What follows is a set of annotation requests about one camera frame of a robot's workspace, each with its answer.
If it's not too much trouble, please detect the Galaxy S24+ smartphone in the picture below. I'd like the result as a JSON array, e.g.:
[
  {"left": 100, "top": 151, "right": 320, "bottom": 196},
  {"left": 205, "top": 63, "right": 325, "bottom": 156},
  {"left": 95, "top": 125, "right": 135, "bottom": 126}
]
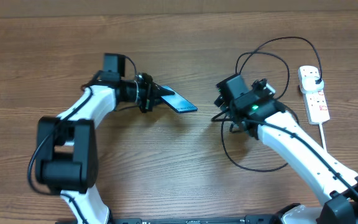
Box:
[{"left": 162, "top": 86, "right": 198, "bottom": 113}]

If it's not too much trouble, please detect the black USB charging cable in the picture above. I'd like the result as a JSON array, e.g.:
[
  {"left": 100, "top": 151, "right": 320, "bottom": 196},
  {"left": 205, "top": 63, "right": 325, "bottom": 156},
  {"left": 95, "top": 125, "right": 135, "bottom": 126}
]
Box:
[{"left": 210, "top": 36, "right": 323, "bottom": 173}]

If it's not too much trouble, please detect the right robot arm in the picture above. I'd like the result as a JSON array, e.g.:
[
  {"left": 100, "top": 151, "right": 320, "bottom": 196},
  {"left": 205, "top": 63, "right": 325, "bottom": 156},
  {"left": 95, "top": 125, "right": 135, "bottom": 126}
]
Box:
[{"left": 212, "top": 74, "right": 358, "bottom": 223}]

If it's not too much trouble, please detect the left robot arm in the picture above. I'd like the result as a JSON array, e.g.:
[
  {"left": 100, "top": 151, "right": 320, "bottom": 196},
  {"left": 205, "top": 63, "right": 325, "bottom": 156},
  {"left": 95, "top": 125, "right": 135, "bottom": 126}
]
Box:
[{"left": 27, "top": 53, "right": 174, "bottom": 223}]

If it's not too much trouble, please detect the white charger plug adapter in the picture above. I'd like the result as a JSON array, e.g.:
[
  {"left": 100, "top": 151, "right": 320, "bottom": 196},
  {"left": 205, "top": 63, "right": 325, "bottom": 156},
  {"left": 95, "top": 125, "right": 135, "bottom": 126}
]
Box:
[{"left": 300, "top": 77, "right": 324, "bottom": 94}]

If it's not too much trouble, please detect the white power strip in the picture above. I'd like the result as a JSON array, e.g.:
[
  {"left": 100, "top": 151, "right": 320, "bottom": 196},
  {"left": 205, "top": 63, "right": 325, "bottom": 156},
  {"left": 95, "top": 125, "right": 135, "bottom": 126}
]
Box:
[{"left": 298, "top": 65, "right": 330, "bottom": 124}]

